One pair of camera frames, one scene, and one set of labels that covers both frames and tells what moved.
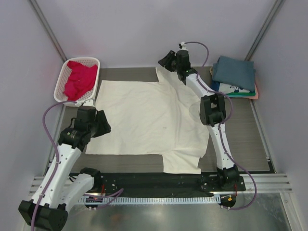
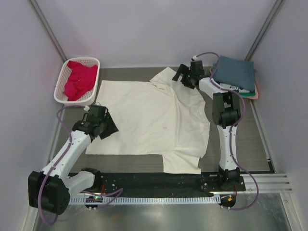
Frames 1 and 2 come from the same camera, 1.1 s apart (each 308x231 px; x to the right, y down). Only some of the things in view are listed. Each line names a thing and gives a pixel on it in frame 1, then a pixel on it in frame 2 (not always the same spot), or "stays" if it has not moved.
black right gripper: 165,61 to 183,70
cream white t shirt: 161,118 stays
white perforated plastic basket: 63,76 stays
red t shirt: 80,80 stays
